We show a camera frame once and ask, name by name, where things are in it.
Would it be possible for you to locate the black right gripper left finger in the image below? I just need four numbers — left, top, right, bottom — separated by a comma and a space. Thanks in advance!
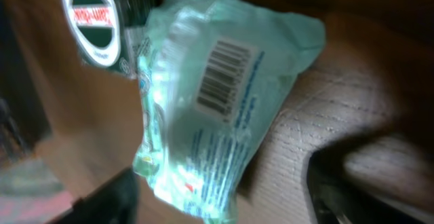
48, 168, 140, 224

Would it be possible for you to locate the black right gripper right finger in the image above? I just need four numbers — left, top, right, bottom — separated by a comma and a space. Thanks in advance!
307, 138, 434, 224

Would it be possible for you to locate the green snack packet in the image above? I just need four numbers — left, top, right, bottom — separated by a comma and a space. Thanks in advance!
132, 0, 326, 223

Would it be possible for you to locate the round white red lid cup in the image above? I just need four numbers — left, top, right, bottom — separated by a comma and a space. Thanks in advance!
61, 0, 159, 79

